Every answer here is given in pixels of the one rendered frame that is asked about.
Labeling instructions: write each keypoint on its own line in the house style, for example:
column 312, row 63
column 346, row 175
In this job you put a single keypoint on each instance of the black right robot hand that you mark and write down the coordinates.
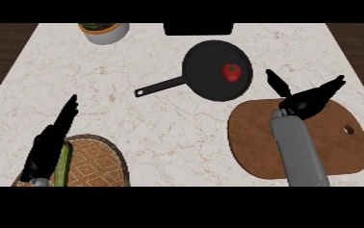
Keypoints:
column 308, row 101

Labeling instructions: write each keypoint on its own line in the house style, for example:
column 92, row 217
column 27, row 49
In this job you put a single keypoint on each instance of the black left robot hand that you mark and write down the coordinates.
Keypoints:
column 49, row 142

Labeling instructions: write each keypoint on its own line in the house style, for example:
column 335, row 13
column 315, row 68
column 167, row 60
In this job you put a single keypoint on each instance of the brown wooden cutting board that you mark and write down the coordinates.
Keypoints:
column 256, row 142

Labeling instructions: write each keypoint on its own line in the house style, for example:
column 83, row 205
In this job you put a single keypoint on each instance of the black frying pan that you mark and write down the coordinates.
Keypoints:
column 218, row 70

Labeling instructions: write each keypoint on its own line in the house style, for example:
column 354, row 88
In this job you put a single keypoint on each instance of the green cucumber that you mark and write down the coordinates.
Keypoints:
column 64, row 164

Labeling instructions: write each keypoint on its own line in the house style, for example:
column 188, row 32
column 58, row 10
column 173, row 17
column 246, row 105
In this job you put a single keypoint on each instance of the orange patterned woven placemat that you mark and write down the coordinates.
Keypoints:
column 95, row 164

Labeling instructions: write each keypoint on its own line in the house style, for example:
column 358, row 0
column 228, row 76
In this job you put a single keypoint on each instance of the black appliance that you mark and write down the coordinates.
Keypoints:
column 199, row 28

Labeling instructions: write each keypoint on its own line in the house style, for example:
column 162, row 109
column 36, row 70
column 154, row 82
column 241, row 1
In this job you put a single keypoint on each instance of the white plant pot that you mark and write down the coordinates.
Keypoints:
column 104, row 32

